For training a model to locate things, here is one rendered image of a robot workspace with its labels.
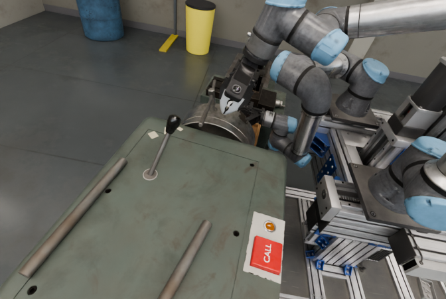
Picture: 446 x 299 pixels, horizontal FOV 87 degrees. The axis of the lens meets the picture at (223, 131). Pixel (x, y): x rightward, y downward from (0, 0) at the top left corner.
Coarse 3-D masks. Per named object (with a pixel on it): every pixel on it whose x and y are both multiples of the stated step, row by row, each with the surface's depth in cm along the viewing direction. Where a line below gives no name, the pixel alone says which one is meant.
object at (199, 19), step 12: (192, 0) 363; (204, 0) 373; (192, 12) 348; (204, 12) 347; (192, 24) 360; (204, 24) 360; (192, 36) 373; (204, 36) 375; (192, 48) 387; (204, 48) 390
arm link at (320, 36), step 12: (300, 24) 48; (312, 24) 48; (324, 24) 48; (336, 24) 52; (288, 36) 51; (300, 36) 49; (312, 36) 48; (324, 36) 48; (336, 36) 47; (300, 48) 51; (312, 48) 49; (324, 48) 48; (336, 48) 48; (324, 60) 50
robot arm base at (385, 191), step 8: (376, 176) 78; (384, 176) 75; (392, 176) 72; (368, 184) 80; (376, 184) 76; (384, 184) 74; (392, 184) 72; (400, 184) 70; (376, 192) 75; (384, 192) 73; (392, 192) 72; (400, 192) 70; (384, 200) 73; (392, 200) 72; (400, 200) 71; (392, 208) 73; (400, 208) 72
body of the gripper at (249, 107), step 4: (248, 104) 111; (252, 104) 110; (248, 108) 108; (252, 108) 111; (256, 108) 111; (264, 108) 112; (244, 112) 107; (248, 112) 107; (252, 112) 109; (256, 112) 109; (260, 112) 111; (264, 112) 107; (248, 116) 108; (260, 116) 108; (260, 120) 107; (260, 124) 109
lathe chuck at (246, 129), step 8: (216, 104) 89; (192, 112) 89; (200, 112) 86; (208, 112) 85; (216, 112) 85; (184, 120) 89; (224, 120) 83; (232, 120) 84; (240, 120) 87; (240, 128) 85; (248, 128) 89; (248, 136) 87
